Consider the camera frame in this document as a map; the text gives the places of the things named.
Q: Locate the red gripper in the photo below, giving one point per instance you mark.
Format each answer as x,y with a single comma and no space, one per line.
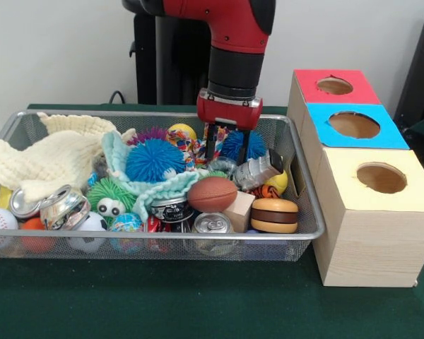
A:
229,113

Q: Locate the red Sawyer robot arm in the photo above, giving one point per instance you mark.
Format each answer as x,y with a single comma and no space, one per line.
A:
233,35

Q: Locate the shallow clear mesh bin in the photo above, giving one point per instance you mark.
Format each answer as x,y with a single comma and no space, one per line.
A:
275,251

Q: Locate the wooden box with three holes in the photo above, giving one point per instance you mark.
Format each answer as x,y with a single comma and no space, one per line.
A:
374,240

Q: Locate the yellow smiley ball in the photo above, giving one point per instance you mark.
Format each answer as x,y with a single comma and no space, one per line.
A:
182,129

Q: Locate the brown toy football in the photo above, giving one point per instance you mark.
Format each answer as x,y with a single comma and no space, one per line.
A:
212,194

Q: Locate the large blue spiky ball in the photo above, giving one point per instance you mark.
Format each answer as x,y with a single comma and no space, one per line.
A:
153,159

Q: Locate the wooden burger toy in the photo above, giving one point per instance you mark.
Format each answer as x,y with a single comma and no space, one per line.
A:
273,215

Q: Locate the teal knitted cloth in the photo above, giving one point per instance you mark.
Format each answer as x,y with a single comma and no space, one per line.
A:
152,192

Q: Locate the green spiky ball with eyes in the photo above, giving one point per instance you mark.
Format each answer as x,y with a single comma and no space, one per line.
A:
106,192

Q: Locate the black and white soccer ball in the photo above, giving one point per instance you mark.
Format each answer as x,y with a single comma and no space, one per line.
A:
92,222

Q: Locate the cream knitted cloth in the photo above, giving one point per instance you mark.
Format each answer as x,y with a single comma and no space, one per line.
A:
56,159

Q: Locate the black upright panel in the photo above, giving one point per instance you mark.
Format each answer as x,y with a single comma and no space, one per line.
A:
420,70

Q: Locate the white baseball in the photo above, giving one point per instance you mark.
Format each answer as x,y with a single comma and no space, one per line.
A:
0,219

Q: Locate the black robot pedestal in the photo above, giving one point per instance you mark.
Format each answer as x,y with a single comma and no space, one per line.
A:
169,70

